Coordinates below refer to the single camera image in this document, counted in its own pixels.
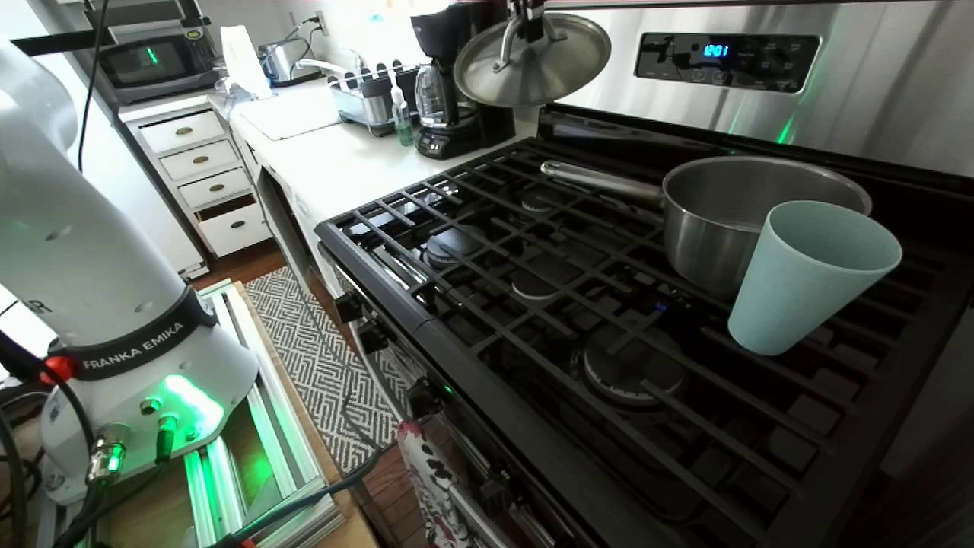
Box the silver pot lid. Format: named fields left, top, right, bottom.
left=455, top=16, right=612, bottom=109

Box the silver pot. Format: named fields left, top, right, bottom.
left=541, top=156, right=873, bottom=303

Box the black coffee maker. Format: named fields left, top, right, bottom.
left=409, top=0, right=516, bottom=158

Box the patterned floor rug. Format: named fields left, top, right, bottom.
left=247, top=268, right=396, bottom=471

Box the white drawer cabinet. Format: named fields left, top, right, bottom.
left=118, top=93, right=267, bottom=259

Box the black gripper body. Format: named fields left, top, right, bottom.
left=509, top=0, right=544, bottom=42

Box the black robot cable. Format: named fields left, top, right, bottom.
left=0, top=331, right=409, bottom=548

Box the light blue plastic cup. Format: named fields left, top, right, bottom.
left=727, top=200, right=903, bottom=357

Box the dish towel on oven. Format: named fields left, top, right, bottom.
left=396, top=420, right=509, bottom=548

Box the black microwave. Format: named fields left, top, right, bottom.
left=99, top=27, right=215, bottom=105

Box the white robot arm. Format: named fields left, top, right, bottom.
left=0, top=42, right=258, bottom=507

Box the black gas stove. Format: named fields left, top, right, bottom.
left=316, top=0, right=974, bottom=548

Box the green soap bottle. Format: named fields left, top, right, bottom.
left=389, top=80, right=415, bottom=147

